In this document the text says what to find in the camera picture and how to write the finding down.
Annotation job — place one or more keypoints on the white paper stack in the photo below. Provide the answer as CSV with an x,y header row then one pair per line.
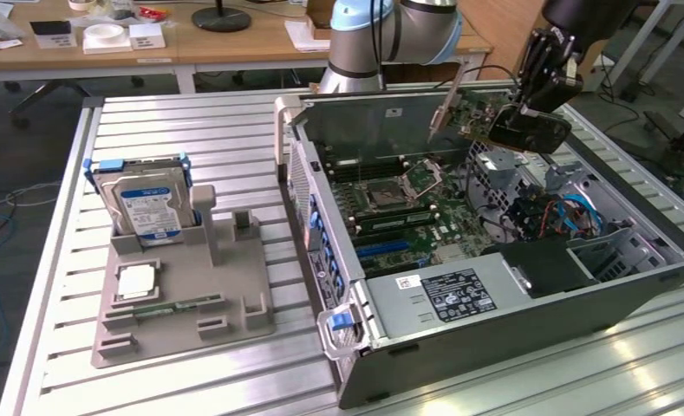
x,y
304,37

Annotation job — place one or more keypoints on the red packet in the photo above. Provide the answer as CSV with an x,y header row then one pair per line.
x,y
150,14

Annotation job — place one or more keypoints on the metal socket cover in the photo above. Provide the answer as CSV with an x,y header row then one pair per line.
x,y
425,175

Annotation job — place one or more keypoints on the grey plastic parts rack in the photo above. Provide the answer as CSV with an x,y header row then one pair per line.
x,y
192,320

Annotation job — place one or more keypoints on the silver CPU chip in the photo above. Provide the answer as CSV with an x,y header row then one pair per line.
x,y
134,284

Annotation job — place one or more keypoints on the green motherboard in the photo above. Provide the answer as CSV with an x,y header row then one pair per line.
x,y
463,236

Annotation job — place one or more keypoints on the silver disk bay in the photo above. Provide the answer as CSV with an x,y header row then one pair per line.
x,y
626,255

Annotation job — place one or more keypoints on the wooden desk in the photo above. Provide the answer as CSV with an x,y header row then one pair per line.
x,y
232,47

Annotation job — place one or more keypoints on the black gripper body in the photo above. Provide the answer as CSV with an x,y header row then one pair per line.
x,y
591,17

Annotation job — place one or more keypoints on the black round lamp base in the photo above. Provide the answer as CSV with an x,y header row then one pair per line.
x,y
220,19

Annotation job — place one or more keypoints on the CPU socket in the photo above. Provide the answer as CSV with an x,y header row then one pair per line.
x,y
385,195

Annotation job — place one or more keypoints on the white paper card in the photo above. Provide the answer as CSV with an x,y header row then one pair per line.
x,y
1,44

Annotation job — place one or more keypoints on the white box with black lid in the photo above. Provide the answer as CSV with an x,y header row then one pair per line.
x,y
53,39

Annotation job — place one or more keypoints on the blue expansion slot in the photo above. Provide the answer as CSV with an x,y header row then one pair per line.
x,y
383,249

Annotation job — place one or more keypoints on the white flat box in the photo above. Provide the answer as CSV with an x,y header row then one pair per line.
x,y
108,47

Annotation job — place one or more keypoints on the white labelled box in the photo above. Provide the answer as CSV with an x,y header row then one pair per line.
x,y
145,32

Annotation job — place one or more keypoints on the hard disk in blue carrier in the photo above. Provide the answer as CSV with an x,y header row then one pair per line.
x,y
145,208

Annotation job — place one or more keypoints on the black installed RAM stick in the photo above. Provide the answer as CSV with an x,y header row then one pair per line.
x,y
393,222

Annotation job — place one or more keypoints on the wooden cabinet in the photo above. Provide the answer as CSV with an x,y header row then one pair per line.
x,y
504,34

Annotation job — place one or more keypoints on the dark object in plastic wrap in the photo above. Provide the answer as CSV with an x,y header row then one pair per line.
x,y
121,14

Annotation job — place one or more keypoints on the graphics card with black fan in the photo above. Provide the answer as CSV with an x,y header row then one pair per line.
x,y
475,112

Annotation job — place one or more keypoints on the beige tape roll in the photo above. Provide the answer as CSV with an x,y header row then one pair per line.
x,y
78,5

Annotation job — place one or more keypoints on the green RAM stick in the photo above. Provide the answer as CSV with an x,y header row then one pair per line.
x,y
162,310

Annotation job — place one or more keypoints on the silver perforated drive cage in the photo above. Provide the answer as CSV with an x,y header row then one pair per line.
x,y
495,177

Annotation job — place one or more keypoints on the silver power supply unit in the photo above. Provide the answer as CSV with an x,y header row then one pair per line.
x,y
400,303

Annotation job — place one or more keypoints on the dark grey open PC case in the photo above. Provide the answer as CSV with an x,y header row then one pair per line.
x,y
492,338

